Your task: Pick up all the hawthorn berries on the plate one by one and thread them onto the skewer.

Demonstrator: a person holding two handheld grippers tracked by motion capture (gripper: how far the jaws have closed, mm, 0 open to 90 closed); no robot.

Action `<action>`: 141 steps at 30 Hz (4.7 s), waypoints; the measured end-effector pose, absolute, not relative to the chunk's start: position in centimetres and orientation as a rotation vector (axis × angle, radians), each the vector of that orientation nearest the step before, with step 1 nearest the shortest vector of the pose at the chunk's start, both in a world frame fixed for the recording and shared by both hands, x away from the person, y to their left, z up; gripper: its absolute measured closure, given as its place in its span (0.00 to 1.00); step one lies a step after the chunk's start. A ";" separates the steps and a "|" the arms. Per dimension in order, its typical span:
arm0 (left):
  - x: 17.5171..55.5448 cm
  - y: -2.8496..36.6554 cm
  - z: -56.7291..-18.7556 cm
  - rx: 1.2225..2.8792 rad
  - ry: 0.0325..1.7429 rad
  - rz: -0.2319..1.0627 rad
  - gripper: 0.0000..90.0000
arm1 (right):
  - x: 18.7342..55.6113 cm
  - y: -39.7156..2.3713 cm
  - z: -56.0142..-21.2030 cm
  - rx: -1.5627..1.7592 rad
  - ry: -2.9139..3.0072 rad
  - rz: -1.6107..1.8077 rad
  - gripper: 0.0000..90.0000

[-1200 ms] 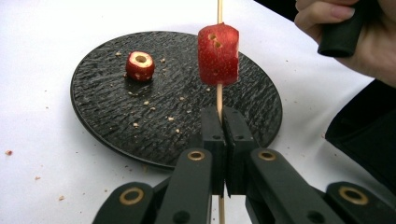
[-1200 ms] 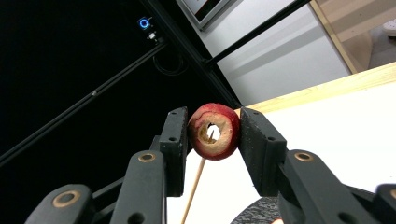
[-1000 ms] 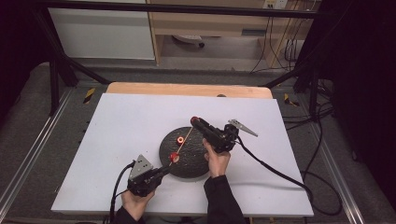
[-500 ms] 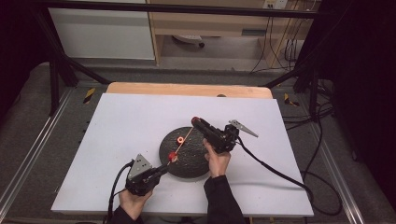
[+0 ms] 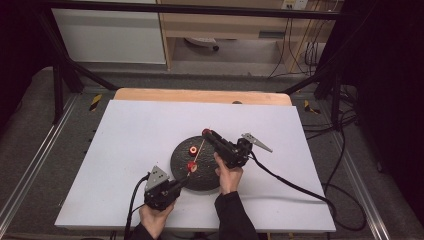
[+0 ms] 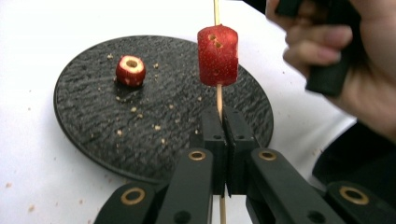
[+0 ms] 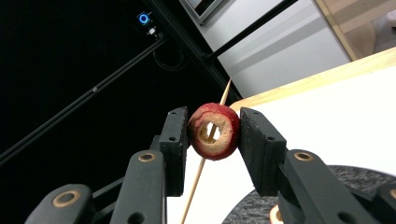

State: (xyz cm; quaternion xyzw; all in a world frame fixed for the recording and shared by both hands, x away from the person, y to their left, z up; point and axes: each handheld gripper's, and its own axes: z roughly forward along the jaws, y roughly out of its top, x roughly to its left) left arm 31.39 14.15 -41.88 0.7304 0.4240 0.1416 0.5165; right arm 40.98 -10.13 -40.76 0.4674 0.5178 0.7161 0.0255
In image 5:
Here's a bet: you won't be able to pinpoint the aluminium rail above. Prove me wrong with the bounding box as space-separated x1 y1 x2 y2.
328 132 392 240
0 94 80 228

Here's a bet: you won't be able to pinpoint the left hand-held gripper cable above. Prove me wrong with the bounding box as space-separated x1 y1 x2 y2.
123 172 152 240

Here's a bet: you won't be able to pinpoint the black curtain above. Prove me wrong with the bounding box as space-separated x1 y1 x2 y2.
328 0 424 219
0 0 56 134

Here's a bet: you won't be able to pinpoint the wooden table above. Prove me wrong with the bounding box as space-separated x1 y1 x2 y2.
113 87 294 107

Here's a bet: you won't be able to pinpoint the black metal crossbar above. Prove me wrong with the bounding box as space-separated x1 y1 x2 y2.
33 0 349 21

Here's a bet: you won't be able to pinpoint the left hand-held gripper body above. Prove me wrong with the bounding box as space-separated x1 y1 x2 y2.
143 165 183 212

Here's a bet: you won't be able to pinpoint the black round plate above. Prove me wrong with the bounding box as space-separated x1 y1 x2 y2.
169 135 222 192

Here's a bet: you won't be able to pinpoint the white board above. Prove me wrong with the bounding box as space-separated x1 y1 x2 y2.
54 99 337 233

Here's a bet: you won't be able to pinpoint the light wooden desk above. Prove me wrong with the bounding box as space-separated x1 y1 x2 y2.
155 0 338 74

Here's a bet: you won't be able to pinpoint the thin wooden skewer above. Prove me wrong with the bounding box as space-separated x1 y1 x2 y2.
185 138 206 179

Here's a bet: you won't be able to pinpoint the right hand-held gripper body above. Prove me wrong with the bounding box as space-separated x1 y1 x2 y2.
216 132 274 170

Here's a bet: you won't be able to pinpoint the black floor cables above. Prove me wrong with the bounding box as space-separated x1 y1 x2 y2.
301 84 360 141

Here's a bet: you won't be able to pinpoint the right hand-held gripper cable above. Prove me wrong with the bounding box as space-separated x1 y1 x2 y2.
248 151 368 232

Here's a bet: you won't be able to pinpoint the person's right hand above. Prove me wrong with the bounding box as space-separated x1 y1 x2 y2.
213 152 245 196

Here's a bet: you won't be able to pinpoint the hand-held gripper cable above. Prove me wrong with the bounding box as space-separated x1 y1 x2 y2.
123 172 152 240
248 151 368 232

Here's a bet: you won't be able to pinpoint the white cabinet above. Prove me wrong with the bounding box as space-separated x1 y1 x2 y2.
51 0 167 65

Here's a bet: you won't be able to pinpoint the person's left hand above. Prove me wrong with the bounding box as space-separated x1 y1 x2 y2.
139 201 177 240

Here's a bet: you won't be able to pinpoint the white power strip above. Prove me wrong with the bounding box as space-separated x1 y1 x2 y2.
281 0 310 11

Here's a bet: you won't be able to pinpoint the white curved object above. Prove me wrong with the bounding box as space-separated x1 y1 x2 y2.
184 36 221 52

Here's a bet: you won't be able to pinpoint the grey desk label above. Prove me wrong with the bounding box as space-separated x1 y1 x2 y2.
258 30 286 40

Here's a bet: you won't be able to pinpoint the black metal stand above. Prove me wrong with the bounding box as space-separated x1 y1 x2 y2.
35 9 120 126
281 63 345 132

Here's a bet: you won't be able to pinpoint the hanging black cables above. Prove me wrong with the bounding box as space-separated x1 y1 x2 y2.
268 16 330 80

